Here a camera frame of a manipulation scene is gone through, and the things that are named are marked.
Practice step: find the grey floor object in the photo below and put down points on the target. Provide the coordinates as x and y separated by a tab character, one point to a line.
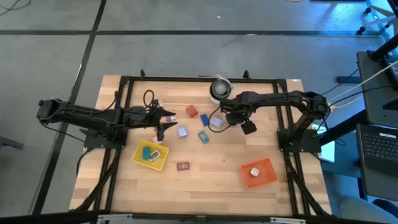
9	143

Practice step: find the orange plastic basket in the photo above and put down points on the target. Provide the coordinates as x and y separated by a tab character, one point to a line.
265	179

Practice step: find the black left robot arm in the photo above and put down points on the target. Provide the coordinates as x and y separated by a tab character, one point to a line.
81	115

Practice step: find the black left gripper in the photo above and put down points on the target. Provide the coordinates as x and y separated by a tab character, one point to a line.
143	116

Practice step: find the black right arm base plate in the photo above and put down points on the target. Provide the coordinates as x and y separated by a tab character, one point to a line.
308	146

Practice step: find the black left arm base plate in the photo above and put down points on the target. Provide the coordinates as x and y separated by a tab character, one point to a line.
99	143

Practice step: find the blue digital clock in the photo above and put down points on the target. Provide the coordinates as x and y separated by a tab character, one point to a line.
204	119

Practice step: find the red digital clock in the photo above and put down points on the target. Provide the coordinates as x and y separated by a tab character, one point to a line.
183	166

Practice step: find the green and white charger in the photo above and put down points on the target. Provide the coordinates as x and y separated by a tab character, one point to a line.
254	172

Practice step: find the silver frame bracket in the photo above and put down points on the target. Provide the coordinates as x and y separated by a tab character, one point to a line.
115	217
287	220

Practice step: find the black laptop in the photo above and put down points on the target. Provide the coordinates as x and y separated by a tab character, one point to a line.
379	149

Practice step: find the black side table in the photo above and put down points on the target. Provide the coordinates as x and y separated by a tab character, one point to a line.
373	93

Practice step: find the white digital clock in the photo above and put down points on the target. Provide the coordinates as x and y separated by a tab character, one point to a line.
154	155

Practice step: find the purple plug adapter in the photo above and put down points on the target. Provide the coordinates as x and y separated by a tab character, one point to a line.
170	119

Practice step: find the white paper sheet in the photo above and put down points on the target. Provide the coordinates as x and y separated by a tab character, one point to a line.
328	152

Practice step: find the red rectangular box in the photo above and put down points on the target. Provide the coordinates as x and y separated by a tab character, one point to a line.
191	111

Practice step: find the black monitor stand pole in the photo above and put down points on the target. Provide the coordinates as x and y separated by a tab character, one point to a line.
382	49

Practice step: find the lavender USB wall charger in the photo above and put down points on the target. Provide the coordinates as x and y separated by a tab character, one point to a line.
182	131
216	122

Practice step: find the yellow power plug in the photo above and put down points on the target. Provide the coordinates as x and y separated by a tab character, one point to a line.
330	108

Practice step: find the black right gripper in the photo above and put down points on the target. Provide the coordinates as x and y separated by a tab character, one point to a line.
236	105

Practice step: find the grey chair seat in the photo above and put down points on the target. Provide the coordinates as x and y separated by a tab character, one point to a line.
363	210

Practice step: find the yellow plastic basket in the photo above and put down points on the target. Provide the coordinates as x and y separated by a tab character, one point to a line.
140	161

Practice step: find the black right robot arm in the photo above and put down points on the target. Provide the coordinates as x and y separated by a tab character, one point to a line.
280	97

